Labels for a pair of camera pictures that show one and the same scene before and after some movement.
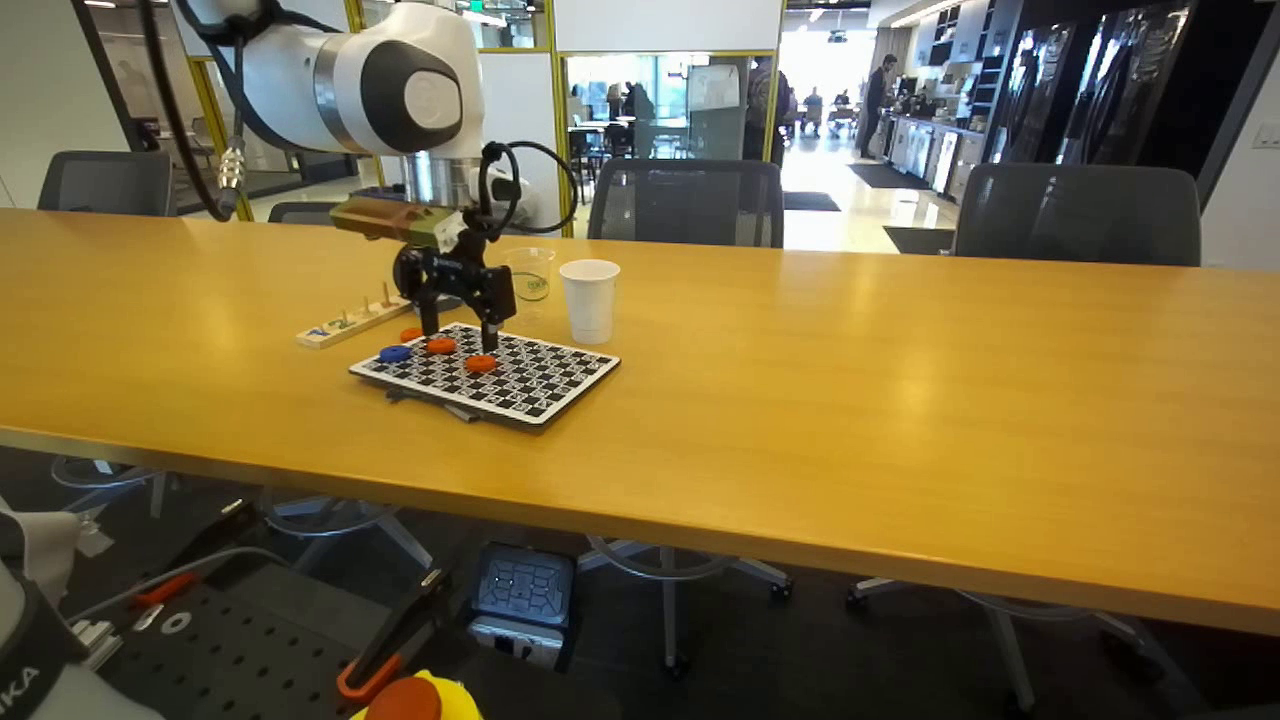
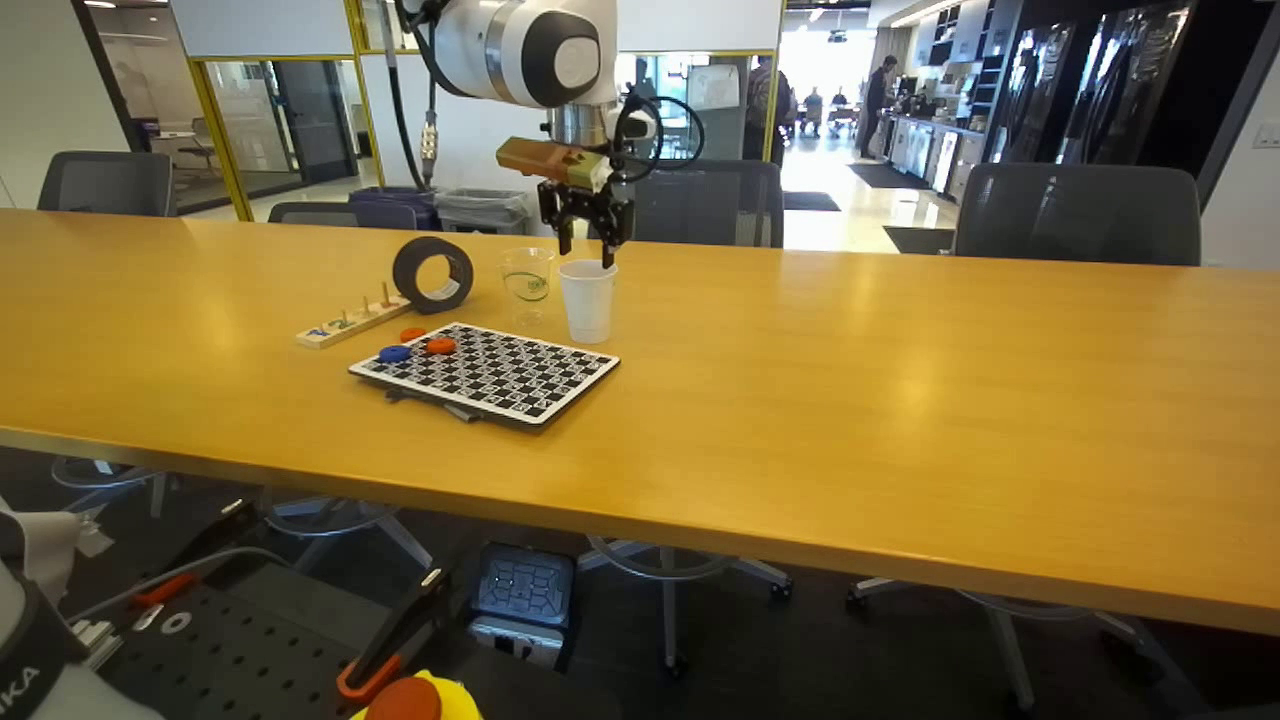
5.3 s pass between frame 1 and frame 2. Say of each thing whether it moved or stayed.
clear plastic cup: stayed
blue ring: stayed
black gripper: moved
